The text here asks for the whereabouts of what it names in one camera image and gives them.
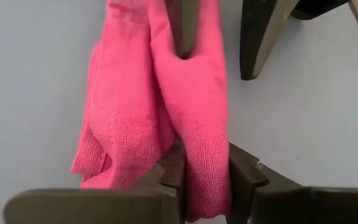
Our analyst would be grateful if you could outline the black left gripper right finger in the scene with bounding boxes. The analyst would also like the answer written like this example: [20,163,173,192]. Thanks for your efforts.
[226,142,358,224]

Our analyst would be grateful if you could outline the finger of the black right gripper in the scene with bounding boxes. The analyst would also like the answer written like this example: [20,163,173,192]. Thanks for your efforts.
[165,0,200,60]
[239,0,301,82]

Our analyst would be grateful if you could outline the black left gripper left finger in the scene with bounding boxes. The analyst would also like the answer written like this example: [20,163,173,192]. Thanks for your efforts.
[3,139,188,224]

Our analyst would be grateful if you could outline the pink towel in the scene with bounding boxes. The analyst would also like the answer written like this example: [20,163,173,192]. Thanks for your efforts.
[70,0,232,223]

